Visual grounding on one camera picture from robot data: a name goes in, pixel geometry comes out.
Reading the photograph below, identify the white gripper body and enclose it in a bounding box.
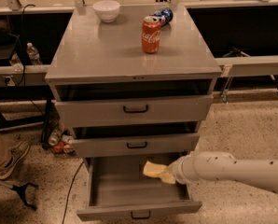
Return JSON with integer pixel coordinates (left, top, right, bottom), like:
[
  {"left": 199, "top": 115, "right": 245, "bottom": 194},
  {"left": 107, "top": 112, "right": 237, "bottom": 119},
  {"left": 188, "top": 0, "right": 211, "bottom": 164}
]
[{"left": 169, "top": 156, "right": 189, "bottom": 184}]

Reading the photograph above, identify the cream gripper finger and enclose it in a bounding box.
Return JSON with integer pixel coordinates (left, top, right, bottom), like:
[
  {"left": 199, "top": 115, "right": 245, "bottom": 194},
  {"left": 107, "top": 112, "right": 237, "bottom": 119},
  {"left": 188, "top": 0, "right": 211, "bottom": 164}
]
[{"left": 159, "top": 169, "right": 175, "bottom": 185}]

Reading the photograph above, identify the yellow sponge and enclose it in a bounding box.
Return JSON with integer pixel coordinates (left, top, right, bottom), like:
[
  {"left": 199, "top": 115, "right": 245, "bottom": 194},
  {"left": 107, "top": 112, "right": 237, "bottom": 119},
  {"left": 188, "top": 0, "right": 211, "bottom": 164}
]
[{"left": 143, "top": 161, "right": 167, "bottom": 178}]

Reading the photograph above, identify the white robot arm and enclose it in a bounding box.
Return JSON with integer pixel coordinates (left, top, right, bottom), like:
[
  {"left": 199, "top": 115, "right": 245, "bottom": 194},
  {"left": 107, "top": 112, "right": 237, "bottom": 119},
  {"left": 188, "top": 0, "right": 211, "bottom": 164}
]
[{"left": 160, "top": 151, "right": 278, "bottom": 194}]

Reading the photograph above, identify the middle grey drawer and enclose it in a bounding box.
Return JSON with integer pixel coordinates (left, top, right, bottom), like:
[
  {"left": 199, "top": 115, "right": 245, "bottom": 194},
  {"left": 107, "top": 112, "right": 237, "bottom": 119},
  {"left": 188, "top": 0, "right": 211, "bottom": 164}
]
[{"left": 73, "top": 133, "right": 199, "bottom": 157}]

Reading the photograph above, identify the grey drawer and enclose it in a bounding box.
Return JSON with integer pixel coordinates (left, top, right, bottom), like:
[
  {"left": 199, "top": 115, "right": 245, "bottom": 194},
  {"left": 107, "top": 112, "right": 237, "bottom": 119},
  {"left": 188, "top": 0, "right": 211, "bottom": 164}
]
[
  {"left": 56, "top": 95, "right": 213, "bottom": 128},
  {"left": 73, "top": 133, "right": 199, "bottom": 157},
  {"left": 77, "top": 153, "right": 202, "bottom": 221}
]

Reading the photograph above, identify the bottom grey drawer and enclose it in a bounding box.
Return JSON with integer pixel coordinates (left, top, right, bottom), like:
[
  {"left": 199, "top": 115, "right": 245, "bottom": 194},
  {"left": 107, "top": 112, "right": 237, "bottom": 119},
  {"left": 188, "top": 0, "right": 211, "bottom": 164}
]
[{"left": 77, "top": 153, "right": 202, "bottom": 221}]

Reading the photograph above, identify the top grey drawer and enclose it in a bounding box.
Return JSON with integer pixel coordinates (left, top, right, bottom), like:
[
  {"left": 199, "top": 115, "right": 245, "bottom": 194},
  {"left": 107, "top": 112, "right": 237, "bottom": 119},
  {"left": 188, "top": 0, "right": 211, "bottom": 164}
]
[{"left": 56, "top": 95, "right": 213, "bottom": 128}]

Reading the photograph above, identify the grey drawer cabinet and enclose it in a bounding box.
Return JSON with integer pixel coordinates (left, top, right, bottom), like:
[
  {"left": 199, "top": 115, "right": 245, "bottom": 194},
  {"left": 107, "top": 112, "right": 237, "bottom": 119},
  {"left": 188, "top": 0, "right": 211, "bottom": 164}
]
[{"left": 45, "top": 4, "right": 223, "bottom": 166}]

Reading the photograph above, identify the clutter of bottles on floor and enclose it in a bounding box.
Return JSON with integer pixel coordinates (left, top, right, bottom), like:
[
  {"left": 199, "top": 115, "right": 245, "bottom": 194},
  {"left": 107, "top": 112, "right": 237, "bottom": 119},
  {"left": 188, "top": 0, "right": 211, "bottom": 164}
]
[{"left": 49, "top": 129, "right": 75, "bottom": 155}]

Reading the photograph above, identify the black chair base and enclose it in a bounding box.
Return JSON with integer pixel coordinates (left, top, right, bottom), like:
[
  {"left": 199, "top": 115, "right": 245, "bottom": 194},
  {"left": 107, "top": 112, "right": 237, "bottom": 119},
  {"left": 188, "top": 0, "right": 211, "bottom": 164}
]
[{"left": 0, "top": 180, "right": 38, "bottom": 211}]

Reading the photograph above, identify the red coca-cola can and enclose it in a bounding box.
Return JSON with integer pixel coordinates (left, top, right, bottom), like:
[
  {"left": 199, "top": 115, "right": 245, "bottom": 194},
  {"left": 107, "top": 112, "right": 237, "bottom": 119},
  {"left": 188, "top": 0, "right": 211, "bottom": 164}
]
[{"left": 141, "top": 16, "right": 160, "bottom": 53}]

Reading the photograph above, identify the grey sneaker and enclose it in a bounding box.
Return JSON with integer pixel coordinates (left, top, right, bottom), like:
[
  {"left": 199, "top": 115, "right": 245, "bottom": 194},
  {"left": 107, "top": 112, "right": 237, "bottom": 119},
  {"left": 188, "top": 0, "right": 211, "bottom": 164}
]
[{"left": 0, "top": 141, "right": 30, "bottom": 180}]

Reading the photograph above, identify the blue pepsi can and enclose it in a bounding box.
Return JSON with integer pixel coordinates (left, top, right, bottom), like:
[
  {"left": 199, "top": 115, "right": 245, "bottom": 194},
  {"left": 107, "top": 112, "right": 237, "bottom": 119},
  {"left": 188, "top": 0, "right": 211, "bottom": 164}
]
[{"left": 152, "top": 7, "right": 174, "bottom": 26}]

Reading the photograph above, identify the white bowl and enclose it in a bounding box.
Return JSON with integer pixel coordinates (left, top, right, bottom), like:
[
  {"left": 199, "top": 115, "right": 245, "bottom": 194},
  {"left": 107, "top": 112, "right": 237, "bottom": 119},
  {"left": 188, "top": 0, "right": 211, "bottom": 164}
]
[{"left": 92, "top": 0, "right": 120, "bottom": 22}]

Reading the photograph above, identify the clear water bottle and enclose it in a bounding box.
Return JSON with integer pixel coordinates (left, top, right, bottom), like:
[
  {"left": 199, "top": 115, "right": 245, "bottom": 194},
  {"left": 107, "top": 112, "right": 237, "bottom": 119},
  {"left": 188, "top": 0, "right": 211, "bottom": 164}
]
[{"left": 26, "top": 42, "right": 43, "bottom": 65}]

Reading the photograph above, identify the black floor cable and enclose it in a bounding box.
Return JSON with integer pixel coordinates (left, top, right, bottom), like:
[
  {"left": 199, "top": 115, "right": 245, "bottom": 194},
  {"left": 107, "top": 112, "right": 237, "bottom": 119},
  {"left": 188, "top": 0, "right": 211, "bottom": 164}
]
[{"left": 62, "top": 161, "right": 85, "bottom": 224}]

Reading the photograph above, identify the black hanging cable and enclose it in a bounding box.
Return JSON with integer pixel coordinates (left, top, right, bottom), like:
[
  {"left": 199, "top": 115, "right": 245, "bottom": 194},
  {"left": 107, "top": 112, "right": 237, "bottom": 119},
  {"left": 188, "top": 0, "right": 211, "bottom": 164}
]
[{"left": 14, "top": 4, "right": 37, "bottom": 87}]

